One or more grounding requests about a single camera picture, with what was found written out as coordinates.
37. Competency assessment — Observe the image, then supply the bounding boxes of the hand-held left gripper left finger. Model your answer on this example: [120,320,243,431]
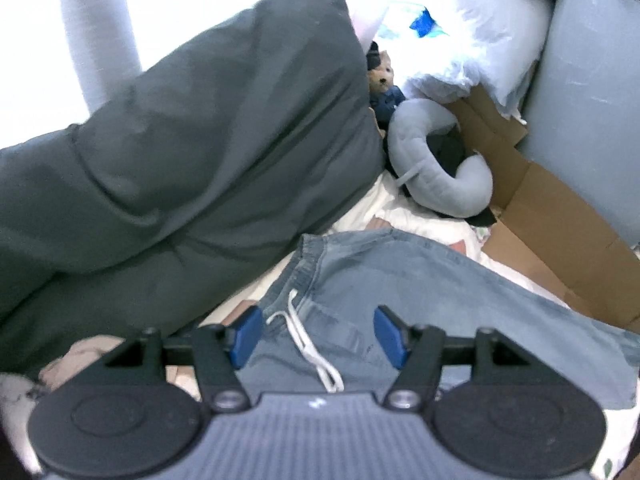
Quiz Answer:
[102,305,264,413]

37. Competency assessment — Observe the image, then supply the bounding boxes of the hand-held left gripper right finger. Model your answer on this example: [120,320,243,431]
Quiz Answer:
[374,304,531,413]

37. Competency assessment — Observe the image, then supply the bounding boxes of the blue denim pants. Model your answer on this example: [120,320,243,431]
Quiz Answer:
[235,227,640,408]

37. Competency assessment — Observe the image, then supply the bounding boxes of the bear printed bed sheet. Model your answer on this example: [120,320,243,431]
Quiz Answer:
[0,170,640,480]

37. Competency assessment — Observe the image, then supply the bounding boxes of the beige crumpled cloth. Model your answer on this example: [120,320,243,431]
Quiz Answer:
[37,337,126,393]

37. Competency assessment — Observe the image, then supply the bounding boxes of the grey neck pillow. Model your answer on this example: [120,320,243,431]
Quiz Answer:
[387,99,493,218]

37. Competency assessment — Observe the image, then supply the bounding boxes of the dark grey pillow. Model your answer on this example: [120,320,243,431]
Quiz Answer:
[0,0,386,376]

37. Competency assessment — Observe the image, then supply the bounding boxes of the flattened cardboard box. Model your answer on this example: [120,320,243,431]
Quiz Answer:
[447,85,640,331]

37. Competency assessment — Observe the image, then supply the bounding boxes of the brown teddy bear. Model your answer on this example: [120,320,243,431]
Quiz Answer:
[365,42,407,133]

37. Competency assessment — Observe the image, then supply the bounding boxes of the clear plastic packet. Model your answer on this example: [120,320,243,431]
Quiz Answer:
[372,2,481,98]

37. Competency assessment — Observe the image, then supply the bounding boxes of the white pillow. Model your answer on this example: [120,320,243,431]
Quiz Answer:
[435,0,556,121]

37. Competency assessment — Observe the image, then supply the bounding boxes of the white sheer curtain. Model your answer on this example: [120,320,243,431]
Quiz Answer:
[55,0,143,116]

